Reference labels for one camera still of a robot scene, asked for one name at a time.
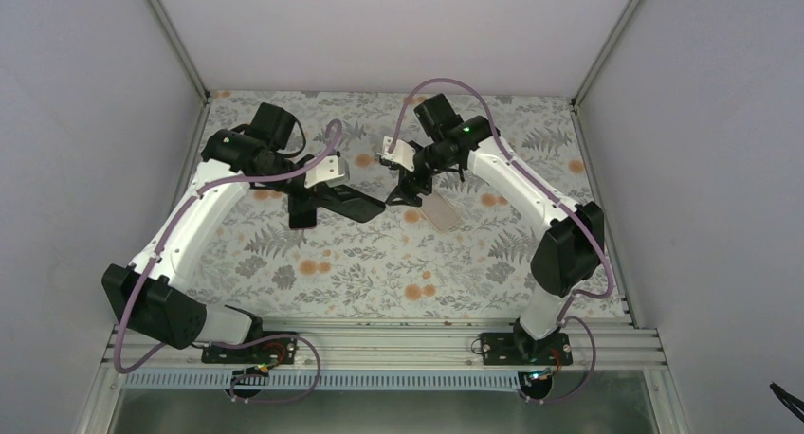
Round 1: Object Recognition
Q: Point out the beige phone case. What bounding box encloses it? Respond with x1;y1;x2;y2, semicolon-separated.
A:
419;191;460;232

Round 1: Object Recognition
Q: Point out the purple phone with black screen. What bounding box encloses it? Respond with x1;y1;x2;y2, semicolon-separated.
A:
288;197;318;230

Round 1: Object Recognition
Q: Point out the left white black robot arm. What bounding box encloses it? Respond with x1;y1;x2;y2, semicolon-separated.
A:
101;119;343;363

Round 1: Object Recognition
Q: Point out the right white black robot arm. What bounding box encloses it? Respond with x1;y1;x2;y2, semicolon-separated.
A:
378;94;605;365

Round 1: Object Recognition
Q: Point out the floral patterned table mat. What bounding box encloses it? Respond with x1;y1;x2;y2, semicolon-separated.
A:
150;90;630;322

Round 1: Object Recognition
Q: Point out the black object at corner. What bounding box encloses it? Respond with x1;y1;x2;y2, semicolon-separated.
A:
769;382;804;422

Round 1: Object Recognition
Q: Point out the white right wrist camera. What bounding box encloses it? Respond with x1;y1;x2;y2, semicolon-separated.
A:
376;136;416;172

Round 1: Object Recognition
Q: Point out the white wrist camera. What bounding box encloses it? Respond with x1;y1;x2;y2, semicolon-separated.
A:
376;136;416;172
304;155;350;188

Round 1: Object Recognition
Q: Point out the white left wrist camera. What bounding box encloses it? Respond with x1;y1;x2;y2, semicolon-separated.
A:
304;155;350;188

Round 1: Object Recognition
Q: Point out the front aluminium rail beam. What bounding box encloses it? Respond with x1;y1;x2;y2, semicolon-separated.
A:
100;320;668;371

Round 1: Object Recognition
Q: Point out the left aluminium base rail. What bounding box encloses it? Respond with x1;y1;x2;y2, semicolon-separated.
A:
128;98;213;326

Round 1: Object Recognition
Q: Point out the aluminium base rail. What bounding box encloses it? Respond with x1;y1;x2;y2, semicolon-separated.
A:
572;103;644;328
128;98;213;326

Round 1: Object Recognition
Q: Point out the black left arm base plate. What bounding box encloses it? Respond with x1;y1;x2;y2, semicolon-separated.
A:
201;332;298;366

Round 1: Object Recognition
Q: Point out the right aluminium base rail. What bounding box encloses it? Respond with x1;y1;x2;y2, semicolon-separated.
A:
572;103;644;328

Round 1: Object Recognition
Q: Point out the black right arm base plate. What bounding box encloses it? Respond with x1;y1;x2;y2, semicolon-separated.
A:
478;332;574;366

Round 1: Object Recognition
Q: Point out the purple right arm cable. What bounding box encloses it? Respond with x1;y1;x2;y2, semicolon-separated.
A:
384;78;615;405

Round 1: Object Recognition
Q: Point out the slotted grey cable duct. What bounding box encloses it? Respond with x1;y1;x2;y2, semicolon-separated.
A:
123;369;520;392

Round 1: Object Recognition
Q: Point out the left aluminium frame post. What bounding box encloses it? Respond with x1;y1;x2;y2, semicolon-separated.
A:
146;0;210;103

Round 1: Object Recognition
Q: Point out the aluminium frame post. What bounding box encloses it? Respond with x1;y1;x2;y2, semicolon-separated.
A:
146;0;210;103
571;0;644;112

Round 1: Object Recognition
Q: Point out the right aluminium frame post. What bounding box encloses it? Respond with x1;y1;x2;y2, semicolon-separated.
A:
571;0;644;112

